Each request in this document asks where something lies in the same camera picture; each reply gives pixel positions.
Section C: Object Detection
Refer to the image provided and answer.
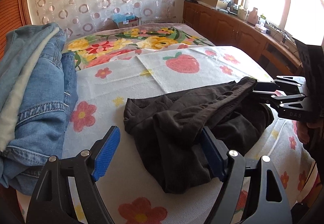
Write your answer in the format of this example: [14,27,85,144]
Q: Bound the black pants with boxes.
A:
[124,77,274,194]

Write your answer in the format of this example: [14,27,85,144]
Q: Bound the person's right hand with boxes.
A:
[296,120,323,144]

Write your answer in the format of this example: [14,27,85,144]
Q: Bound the wooden cabinet row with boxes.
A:
[183,0,303,76]

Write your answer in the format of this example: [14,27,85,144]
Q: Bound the blue denim jeans pile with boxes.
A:
[1,30,78,195]

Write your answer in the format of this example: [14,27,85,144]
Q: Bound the white pink bottle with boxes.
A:
[247,7,259,26]

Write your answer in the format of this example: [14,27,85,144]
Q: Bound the colourful floral blanket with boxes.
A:
[63,23,213,70]

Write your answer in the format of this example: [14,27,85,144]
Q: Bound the cardboard box on cabinet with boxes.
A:
[201,0,228,10]

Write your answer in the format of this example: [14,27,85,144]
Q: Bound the blue tissue cardboard box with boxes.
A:
[113,13,140,29]

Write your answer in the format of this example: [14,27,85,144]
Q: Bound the orange wooden slatted door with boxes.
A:
[0,0,31,59]

